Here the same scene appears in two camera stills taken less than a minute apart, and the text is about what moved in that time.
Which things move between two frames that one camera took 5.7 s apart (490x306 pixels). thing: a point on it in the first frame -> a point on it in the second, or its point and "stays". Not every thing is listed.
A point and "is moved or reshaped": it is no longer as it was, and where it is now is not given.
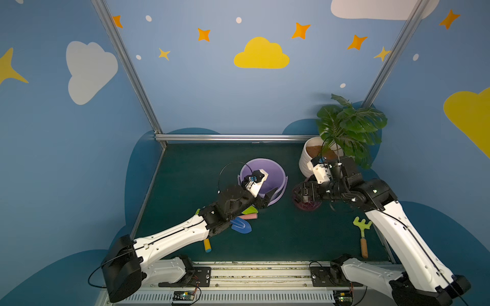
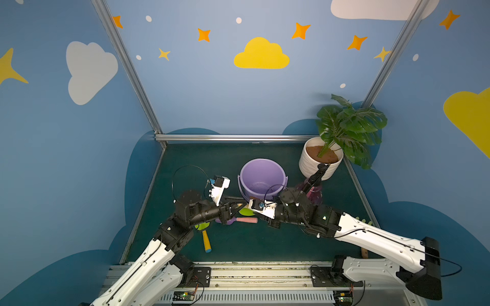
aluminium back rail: x=235 y=138 stays
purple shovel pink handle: x=248 y=217 is moved or reshaped
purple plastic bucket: x=277 y=177 stays
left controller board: x=182 y=295 stays
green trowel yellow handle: x=251 y=210 stays
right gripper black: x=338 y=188 -> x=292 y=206
